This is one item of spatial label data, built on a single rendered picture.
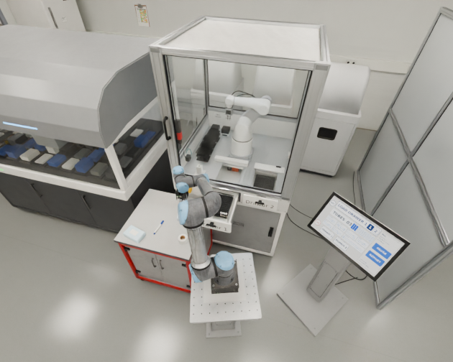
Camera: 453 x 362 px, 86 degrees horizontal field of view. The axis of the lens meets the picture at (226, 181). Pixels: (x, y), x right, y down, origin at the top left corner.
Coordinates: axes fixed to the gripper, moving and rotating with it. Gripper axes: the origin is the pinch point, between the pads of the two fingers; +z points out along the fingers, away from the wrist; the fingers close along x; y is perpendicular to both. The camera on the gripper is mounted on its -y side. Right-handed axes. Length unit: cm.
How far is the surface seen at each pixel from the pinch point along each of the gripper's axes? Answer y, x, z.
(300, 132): -3, 79, -61
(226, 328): 65, 34, 92
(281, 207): -2, 80, 12
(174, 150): -28.4, -7.2, -27.5
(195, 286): 59, 11, 21
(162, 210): -7.9, -21.3, 21.1
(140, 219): 1.9, -37.5, 21.1
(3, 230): -43, -221, 98
